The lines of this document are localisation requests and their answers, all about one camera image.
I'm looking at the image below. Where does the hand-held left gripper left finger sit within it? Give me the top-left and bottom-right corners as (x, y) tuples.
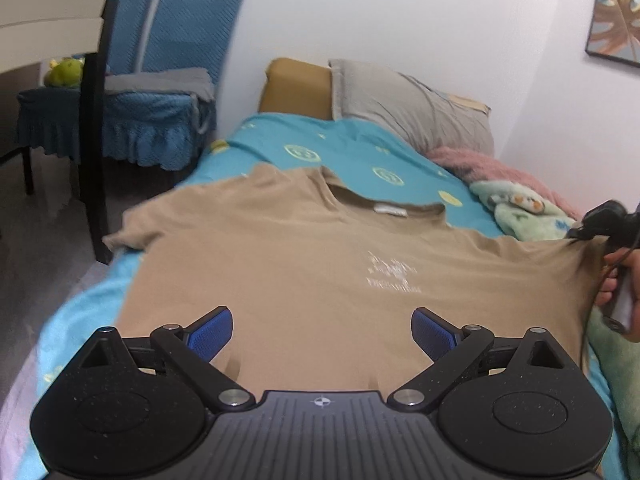
(65, 306), (257, 413)

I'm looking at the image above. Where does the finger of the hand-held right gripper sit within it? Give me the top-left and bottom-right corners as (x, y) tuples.
(567, 201), (626, 241)

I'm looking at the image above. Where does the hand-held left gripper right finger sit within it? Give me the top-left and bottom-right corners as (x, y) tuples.
(387, 308), (576, 411)

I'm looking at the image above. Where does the tan printed t-shirt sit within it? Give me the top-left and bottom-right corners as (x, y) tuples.
(102, 164), (617, 397)

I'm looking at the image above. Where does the person's right hand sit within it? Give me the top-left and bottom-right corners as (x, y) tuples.
(595, 249), (640, 306)

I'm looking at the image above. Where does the green cartoon fleece blanket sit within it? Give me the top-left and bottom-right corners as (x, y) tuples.
(470, 180), (640, 480)

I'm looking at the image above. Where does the pink fuzzy blanket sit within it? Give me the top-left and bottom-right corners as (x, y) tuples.
(427, 146), (587, 222)

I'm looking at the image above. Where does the framed gold leaf picture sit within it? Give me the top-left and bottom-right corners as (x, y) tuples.
(584, 0), (640, 69)

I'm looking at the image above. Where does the bed with teal smiley sheet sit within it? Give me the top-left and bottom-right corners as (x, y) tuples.
(30, 112), (632, 480)

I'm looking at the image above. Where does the grey pillow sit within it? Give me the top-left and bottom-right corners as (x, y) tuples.
(327, 58), (496, 157)

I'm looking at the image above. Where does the grey cloth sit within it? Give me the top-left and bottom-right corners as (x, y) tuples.
(104, 67), (217, 107)

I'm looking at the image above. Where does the mustard padded headboard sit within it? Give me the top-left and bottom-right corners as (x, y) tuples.
(257, 57), (334, 121)

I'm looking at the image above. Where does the green plush toy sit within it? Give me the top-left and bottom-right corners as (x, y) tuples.
(44, 58), (85, 89)

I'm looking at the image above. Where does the white desk with black legs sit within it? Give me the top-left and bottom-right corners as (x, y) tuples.
(0, 0), (127, 267)

